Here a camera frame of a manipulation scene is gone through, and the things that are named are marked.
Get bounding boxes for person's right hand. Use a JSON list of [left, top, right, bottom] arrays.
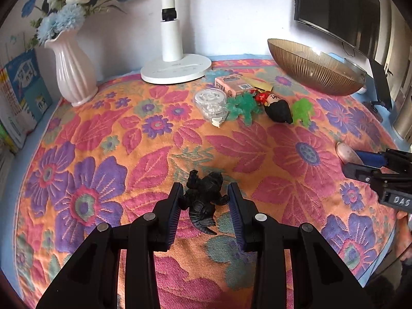
[[394, 211, 411, 261]]

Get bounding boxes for pink ribbed ceramic vase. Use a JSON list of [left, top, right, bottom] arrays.
[[45, 29, 98, 107]]

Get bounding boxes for amber ribbed glass bowl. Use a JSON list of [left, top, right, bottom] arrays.
[[268, 38, 364, 96]]

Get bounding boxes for blue children's book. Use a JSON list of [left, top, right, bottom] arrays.
[[3, 49, 52, 131]]

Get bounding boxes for clear plastic tape dispenser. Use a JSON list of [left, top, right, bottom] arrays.
[[193, 88, 228, 128]]

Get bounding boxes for light green dinosaur toy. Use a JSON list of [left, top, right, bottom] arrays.
[[290, 98, 314, 128]]

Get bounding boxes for pink card box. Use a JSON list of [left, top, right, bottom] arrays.
[[214, 75, 255, 98]]

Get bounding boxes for pink oval stone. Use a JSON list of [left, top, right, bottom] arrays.
[[335, 142, 364, 165]]

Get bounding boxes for wall mounted television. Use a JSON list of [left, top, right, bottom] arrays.
[[294, 0, 381, 58]]

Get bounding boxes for black haired red doll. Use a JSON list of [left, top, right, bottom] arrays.
[[254, 91, 293, 124]]

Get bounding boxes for teal rubber dinosaur toy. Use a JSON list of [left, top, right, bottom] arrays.
[[226, 93, 262, 126]]

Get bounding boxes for black stand device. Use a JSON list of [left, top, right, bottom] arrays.
[[363, 58, 392, 118]]

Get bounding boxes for stacked books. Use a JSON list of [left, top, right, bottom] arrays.
[[1, 68, 37, 151]]

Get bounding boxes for blue white artificial flowers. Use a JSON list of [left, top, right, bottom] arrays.
[[21, 0, 131, 49]]

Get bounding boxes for white desk lamp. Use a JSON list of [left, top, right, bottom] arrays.
[[140, 0, 212, 85]]

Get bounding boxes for floral orange table cloth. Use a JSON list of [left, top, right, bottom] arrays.
[[15, 59, 395, 308]]

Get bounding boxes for black dinosaur toy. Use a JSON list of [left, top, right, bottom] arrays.
[[179, 169, 229, 236]]

